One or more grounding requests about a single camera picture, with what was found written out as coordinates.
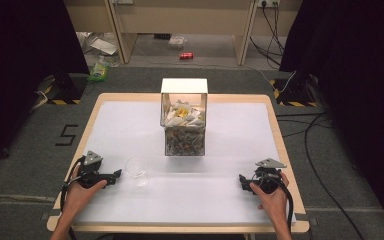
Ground clear box with white lid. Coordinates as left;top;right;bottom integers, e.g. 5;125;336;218
159;77;209;157

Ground black tape floor mark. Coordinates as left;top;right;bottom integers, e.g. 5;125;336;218
54;124;80;147

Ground beige desk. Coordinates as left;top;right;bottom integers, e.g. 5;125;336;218
63;0;304;66

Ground hand-held gripper black cable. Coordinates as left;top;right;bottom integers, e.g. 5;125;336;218
253;168;295;234
59;155;86;240

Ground right hand-held gripper black cable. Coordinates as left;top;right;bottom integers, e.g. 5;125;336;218
253;168;295;234

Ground small white bag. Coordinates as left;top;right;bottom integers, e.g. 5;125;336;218
167;35;188;51

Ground pile of white yellow packets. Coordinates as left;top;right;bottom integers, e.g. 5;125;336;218
162;99;206;128

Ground white plastic bags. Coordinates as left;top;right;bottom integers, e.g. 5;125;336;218
75;31;122;68

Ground clear plastic piece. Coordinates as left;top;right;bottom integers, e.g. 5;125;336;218
124;156;151;188

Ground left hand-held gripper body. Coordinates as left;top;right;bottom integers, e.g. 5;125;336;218
78;150;115;190

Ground black curtain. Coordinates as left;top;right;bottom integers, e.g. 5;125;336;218
0;0;90;173
279;0;384;231

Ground person's left hand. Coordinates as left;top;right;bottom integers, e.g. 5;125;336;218
61;165;108;218

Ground white table mat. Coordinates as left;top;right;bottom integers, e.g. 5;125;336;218
74;100;297;225

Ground stand base with hazard tape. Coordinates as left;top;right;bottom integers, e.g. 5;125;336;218
34;73;88;106
269;77;318;108

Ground pile of dark patterned packets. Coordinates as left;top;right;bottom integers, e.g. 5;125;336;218
165;127;205;156

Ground white wall socket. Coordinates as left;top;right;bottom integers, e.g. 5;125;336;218
256;0;281;8

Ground wooden table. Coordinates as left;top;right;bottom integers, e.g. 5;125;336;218
46;92;311;234

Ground left hand-held gripper black cable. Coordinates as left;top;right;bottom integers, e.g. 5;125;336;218
59;155;86;240

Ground black floor cables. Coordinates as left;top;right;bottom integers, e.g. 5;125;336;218
248;1;368;240

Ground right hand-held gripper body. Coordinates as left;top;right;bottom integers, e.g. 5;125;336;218
250;157;288;195

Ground green packet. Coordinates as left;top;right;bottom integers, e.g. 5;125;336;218
86;62;111;83

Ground person's right hand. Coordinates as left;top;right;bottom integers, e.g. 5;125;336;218
249;171;290;222

